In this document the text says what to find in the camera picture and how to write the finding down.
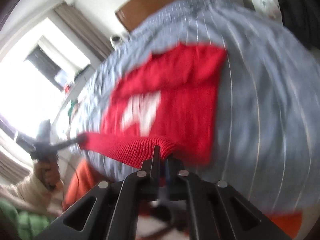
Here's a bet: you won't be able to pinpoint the black and blue jacket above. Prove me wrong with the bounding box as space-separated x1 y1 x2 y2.
278 0 319 49

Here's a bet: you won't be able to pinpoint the green and brown clothes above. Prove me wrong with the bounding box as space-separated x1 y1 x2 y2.
68 100 80 124

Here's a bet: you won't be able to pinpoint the red sweater with white rabbit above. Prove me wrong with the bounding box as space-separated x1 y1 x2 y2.
80 43 227 168

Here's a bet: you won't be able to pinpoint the person's left hand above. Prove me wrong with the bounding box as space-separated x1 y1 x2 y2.
34 157 60 191

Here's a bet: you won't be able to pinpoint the white window desk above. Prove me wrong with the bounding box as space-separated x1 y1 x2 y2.
50 65 96 133

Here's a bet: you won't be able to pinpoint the beige sleeved left forearm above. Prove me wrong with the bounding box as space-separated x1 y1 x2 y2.
1 173 64 217

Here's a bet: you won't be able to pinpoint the grey striped bed duvet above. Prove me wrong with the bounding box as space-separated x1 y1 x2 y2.
70 0 319 213

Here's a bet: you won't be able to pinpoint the white plastic bag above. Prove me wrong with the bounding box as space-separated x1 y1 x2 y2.
260 0 281 20

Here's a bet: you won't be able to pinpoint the beige curtain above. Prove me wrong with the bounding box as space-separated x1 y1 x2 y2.
54 2 113 61

